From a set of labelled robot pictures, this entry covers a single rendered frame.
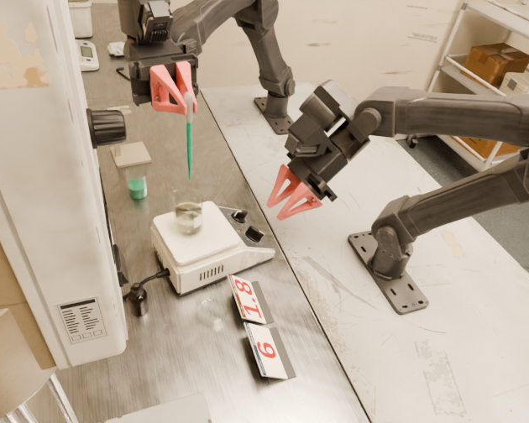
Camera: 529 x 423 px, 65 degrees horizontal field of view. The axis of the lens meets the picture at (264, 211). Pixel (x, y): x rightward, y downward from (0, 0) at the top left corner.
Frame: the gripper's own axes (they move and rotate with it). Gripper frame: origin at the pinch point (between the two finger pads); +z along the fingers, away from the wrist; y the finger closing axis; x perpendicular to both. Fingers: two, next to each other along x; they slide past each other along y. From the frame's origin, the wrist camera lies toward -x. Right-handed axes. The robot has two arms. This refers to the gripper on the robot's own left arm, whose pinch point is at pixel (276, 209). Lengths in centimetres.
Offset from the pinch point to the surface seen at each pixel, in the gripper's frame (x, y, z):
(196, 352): -3.6, 12.0, 24.0
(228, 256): -1.4, 1.2, 11.5
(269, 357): 0.8, 18.9, 15.7
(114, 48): 7, -98, 7
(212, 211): -2.3, -8.2, 9.1
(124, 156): -0.9, -41.4, 19.3
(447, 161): 212, -84, -88
